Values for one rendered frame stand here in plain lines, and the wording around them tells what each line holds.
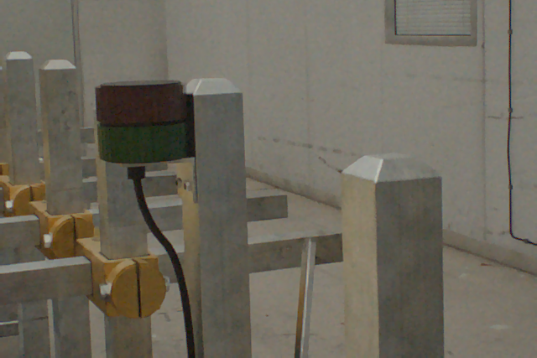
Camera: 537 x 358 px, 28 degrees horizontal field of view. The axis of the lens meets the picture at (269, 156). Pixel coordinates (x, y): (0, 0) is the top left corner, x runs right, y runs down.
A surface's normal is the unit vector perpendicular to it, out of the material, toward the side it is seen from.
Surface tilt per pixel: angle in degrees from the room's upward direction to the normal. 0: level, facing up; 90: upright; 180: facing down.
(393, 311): 90
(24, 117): 90
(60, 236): 90
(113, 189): 90
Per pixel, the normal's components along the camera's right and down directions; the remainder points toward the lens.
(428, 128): -0.92, 0.08
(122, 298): 0.38, 0.11
